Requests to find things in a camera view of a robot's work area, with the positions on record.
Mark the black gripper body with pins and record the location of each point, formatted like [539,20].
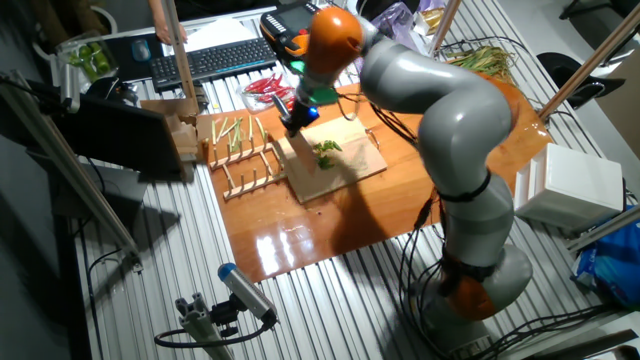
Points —
[302,116]

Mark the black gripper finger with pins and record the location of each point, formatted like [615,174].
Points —
[298,131]
[288,128]

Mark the green chili pepper pieces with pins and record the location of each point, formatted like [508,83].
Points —
[325,152]

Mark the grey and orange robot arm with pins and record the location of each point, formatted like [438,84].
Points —
[450,125]

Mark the person's bare forearm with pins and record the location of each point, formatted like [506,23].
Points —
[156,10]

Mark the clear container of green peppers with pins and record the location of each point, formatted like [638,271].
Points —
[90,57]

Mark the person's bare hand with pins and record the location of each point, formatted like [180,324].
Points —
[162,32]

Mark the cut green vegetable stalk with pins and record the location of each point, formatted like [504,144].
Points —
[232,127]
[260,129]
[237,137]
[221,129]
[250,129]
[213,132]

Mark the clear bag of red chilies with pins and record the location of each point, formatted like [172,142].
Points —
[260,87]

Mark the wooden cutting board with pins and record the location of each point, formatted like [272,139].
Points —
[350,170]

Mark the wooden peg dish rack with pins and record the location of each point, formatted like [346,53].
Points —
[245,187]

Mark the orange and black teach pendant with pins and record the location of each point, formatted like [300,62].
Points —
[282,22]

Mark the black computer keyboard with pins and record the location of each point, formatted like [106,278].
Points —
[215,62]

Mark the brown cardboard box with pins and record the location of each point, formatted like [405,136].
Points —
[180,135]

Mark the white paper sheet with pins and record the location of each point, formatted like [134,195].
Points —
[215,32]

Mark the yellowish plastic packet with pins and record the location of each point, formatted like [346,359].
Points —
[430,20]

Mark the grey computer mouse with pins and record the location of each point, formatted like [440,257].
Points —
[141,50]

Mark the black computer monitor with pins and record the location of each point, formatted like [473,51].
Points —
[115,135]

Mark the black mouse mat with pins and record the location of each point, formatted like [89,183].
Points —
[117,60]

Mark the bunch of long green stalks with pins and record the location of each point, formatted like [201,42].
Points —
[482,60]

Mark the black office chair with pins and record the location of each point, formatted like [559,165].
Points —
[620,6]
[560,65]

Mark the white foam box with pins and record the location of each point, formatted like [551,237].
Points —
[575,185]

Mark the blue plastic bag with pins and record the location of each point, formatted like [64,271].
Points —
[610,270]

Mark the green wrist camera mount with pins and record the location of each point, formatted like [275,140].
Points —
[320,95]

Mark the aluminium frame post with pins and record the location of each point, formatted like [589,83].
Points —
[75,175]
[605,227]
[180,60]
[442,27]
[590,62]

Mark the silver camera with blue cap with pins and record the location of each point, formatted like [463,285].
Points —
[245,292]

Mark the aluminium camera mount profile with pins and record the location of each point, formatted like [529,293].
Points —
[200,325]

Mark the silver camera on frame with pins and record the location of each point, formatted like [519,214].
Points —
[70,90]

